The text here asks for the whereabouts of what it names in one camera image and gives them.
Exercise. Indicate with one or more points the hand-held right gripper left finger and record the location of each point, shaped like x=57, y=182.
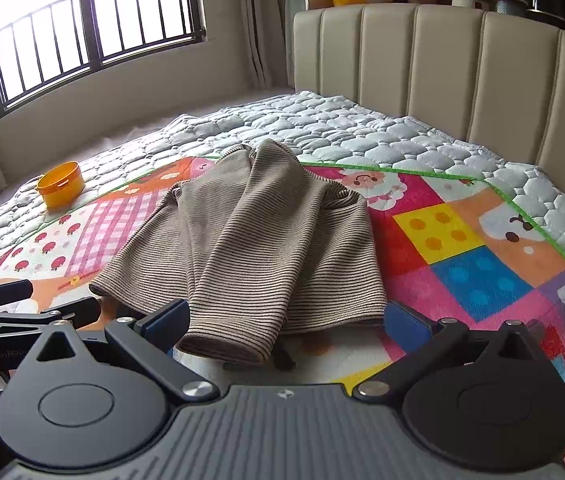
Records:
x=167, y=322

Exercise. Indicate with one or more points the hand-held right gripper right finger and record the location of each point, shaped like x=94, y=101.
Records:
x=405, y=327

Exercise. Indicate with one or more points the brown striped knit garment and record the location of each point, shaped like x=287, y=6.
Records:
x=262, y=250

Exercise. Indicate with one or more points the colourful cartoon printed mat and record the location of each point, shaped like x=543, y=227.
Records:
x=462, y=270

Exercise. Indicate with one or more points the orange round plastic container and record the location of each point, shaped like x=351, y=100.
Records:
x=61, y=185

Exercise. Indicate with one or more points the beige padded headboard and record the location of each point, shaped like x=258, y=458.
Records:
x=437, y=60

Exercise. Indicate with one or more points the window with black bars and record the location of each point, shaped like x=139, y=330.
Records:
x=87, y=15

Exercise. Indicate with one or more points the white plant pot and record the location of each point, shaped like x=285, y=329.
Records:
x=467, y=3

